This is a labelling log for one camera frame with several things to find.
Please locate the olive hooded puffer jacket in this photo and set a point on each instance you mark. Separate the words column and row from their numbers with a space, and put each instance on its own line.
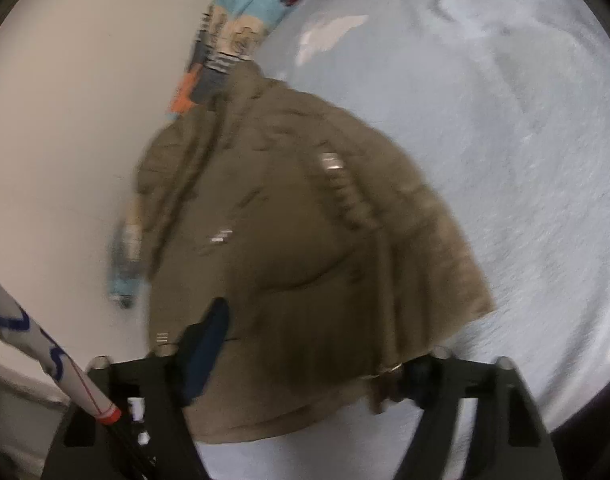
column 295, row 240

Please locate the patterned patchwork quilt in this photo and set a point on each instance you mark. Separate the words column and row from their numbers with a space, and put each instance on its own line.
column 240, row 15

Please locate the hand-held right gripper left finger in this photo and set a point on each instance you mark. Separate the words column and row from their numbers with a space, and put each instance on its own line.
column 207, row 345

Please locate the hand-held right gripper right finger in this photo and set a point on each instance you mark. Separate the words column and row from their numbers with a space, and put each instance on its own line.
column 425, row 375

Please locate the bed with light blue sheet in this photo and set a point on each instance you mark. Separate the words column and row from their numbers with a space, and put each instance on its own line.
column 485, row 135

